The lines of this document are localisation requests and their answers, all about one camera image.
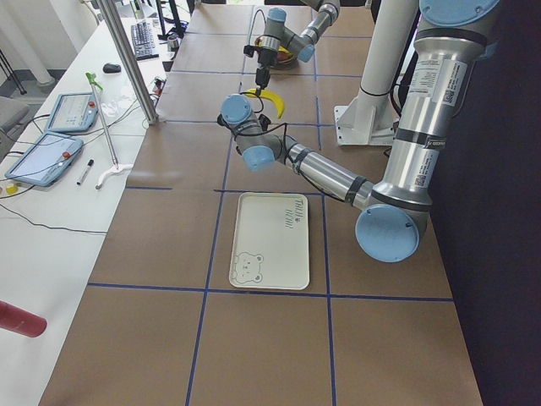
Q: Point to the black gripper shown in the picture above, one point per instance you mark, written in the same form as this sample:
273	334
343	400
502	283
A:
265	57

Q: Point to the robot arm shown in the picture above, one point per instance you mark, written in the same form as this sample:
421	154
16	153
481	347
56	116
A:
418	59
277	35

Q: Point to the brown wicker basket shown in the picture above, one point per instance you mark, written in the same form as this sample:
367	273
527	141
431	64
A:
284	59

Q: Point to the black keyboard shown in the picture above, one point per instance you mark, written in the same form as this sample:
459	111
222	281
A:
143	41

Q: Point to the white bear tray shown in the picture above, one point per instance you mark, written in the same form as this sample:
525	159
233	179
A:
271	242

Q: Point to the black computer mouse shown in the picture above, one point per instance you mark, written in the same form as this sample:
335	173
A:
111	68

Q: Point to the metal reacher grabber stick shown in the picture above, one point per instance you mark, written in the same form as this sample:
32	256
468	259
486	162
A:
116	167

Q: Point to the black marker pen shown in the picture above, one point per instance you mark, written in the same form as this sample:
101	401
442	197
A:
85	172

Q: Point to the blue teach pendant far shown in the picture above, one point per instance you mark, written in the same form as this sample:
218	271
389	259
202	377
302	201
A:
72	112

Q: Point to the blue teach pendant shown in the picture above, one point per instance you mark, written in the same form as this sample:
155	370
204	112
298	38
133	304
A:
47	160
72	112

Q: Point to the blue teach pendant near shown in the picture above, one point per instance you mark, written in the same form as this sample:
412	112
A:
47	160

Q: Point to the brown paper table cover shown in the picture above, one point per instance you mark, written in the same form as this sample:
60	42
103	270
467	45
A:
218	286

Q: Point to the red cylinder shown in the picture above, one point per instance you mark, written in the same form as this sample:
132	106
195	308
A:
20	321

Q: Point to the aluminium frame post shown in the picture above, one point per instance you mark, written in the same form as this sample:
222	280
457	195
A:
120	39

